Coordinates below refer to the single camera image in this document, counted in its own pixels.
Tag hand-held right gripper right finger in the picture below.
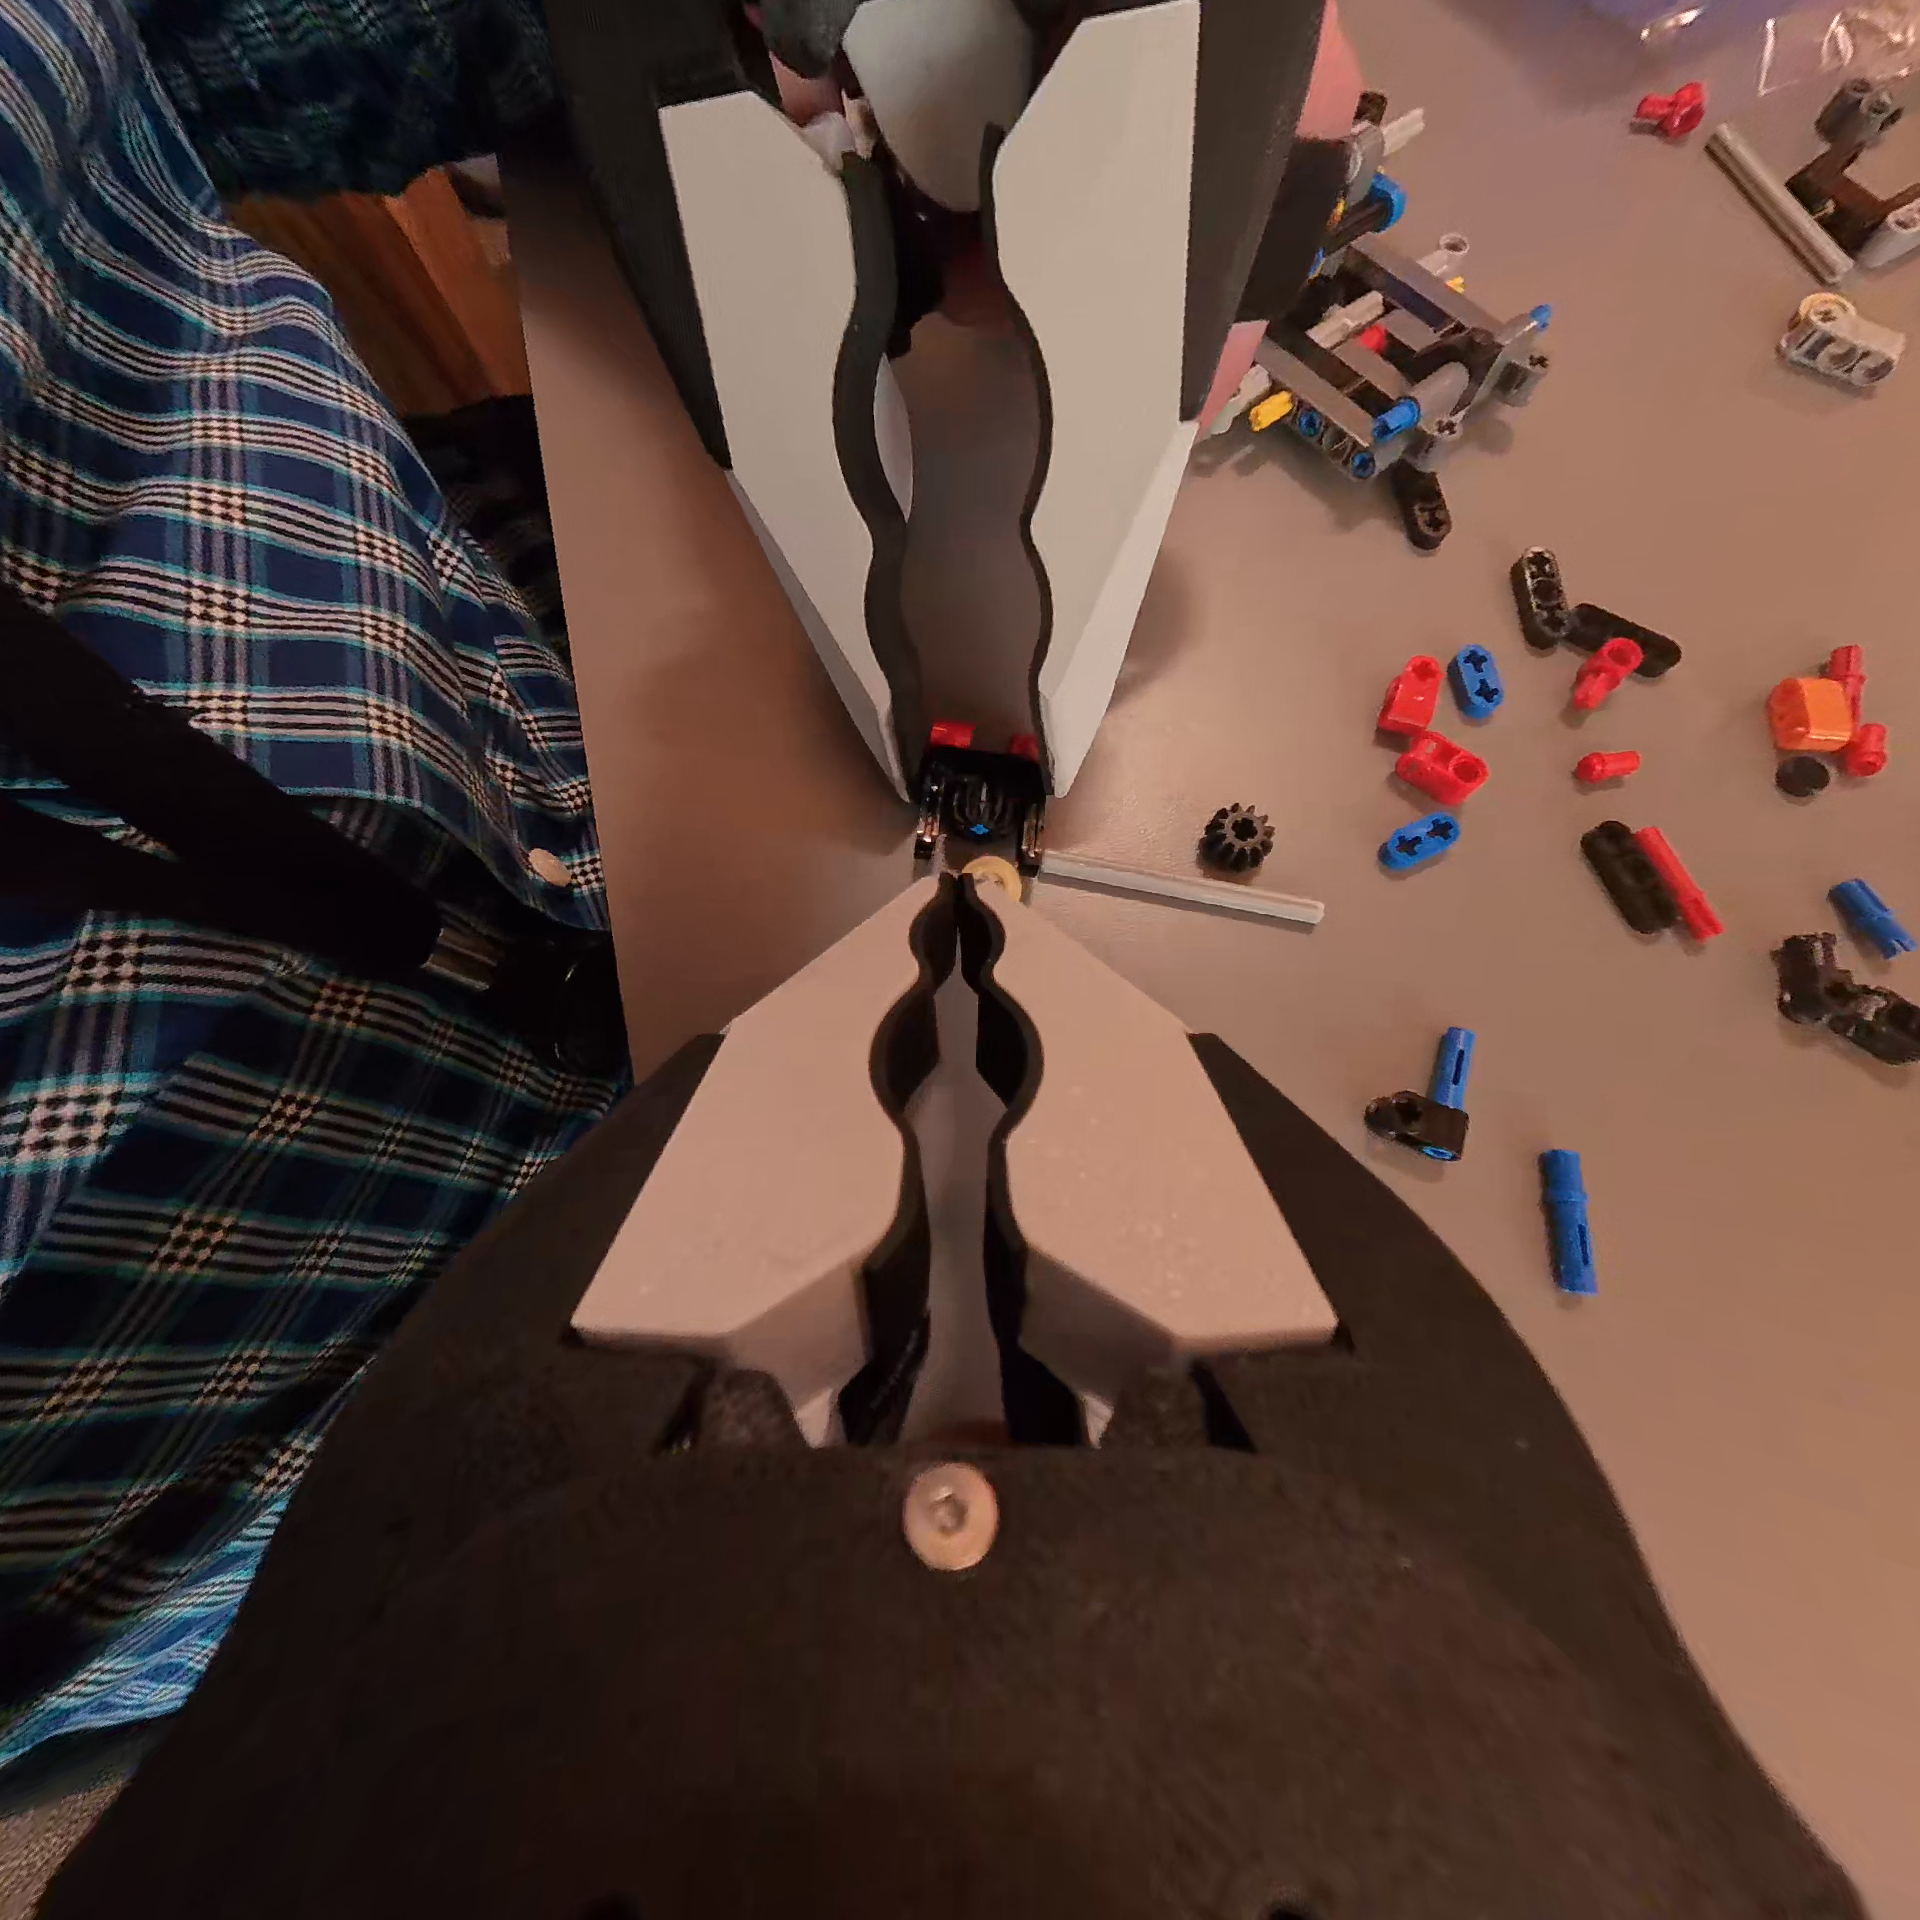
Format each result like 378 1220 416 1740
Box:
959 886 1339 1447

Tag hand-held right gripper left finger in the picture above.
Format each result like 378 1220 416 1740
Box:
573 875 963 1447

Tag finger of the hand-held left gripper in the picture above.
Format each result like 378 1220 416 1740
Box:
982 0 1201 801
660 92 922 801

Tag grey lego axle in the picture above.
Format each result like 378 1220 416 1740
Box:
1042 850 1327 923

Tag black lego frame red pins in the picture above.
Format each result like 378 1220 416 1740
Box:
910 717 1049 875

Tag person's left forearm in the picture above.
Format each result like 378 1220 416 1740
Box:
151 0 557 197

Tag lego chassis assembly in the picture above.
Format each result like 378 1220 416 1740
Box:
1197 92 1555 482

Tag long red lego pin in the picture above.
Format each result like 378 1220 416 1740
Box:
1633 826 1723 945

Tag long black lego beam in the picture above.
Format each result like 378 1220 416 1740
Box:
1568 604 1681 680

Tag grey lego beam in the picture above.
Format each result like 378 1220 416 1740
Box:
1709 125 1855 288

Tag black lego connector assembly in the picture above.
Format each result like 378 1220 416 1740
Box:
1770 935 1920 1069

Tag light grey lego connector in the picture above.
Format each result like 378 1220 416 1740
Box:
1781 291 1907 396

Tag brown grey lego subassembly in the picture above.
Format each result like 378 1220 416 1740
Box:
1785 77 1920 275

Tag red lego pin piece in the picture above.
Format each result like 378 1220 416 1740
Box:
1825 646 1892 779

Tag person's left hand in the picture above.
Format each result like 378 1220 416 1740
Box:
1197 41 1365 442

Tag black connector with blue pin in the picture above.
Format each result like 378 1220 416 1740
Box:
1361 1024 1478 1161

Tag wooden cabinet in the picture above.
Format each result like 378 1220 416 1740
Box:
231 166 527 418

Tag blue plaid shirt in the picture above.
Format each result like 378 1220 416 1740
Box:
0 0 634 1774

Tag clear plastic bag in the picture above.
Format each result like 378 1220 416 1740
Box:
1635 0 1920 92

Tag black strap with buckle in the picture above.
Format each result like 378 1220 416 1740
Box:
0 583 625 1081

